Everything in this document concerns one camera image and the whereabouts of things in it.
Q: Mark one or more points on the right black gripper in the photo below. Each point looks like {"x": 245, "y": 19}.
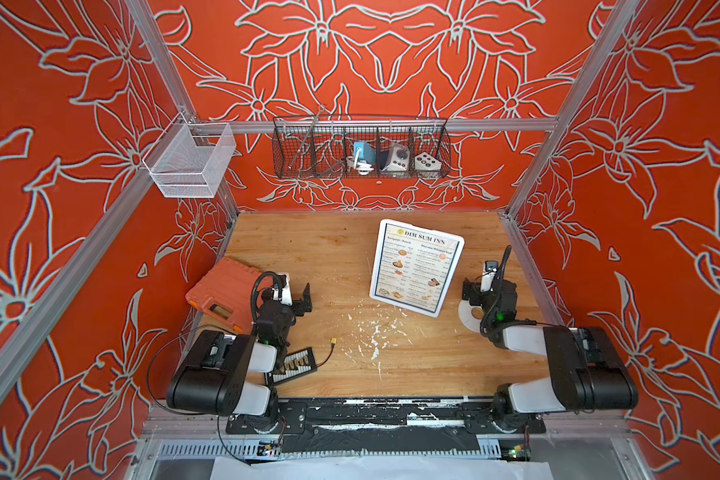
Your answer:
{"x": 475, "y": 291}

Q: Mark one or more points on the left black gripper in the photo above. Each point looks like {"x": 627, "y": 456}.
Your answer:
{"x": 295, "y": 307}

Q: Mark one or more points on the white narrow menu rack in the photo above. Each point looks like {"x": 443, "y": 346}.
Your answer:
{"x": 417, "y": 267}

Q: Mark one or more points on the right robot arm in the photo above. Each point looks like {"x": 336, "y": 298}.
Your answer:
{"x": 585, "y": 372}

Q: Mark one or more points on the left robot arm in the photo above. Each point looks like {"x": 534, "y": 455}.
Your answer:
{"x": 227, "y": 374}

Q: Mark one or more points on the white tape roll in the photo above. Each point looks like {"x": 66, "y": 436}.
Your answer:
{"x": 470, "y": 315}

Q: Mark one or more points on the black board with connectors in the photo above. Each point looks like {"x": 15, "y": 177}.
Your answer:
{"x": 296, "y": 365}

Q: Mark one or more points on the orange plastic tool case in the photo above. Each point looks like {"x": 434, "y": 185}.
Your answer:
{"x": 224, "y": 293}

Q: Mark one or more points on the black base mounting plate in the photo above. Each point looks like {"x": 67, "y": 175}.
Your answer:
{"x": 470, "y": 414}

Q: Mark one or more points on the white button box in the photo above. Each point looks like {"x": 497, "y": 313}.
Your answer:
{"x": 426, "y": 166}

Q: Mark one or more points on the blue box in basket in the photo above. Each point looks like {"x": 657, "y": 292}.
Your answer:
{"x": 363, "y": 158}

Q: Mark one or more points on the grey device with knob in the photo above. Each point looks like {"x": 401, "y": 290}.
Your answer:
{"x": 397, "y": 160}

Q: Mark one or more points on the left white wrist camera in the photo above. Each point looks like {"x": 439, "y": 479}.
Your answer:
{"x": 282, "y": 289}

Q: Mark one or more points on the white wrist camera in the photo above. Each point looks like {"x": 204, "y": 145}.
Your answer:
{"x": 282, "y": 289}
{"x": 490, "y": 270}

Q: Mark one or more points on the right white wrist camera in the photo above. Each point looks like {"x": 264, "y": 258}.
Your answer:
{"x": 490, "y": 270}

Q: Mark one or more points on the black wire wall basket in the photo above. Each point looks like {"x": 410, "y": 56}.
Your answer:
{"x": 320, "y": 146}

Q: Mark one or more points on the clear plastic wall bin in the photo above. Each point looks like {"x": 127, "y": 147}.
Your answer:
{"x": 182, "y": 168}

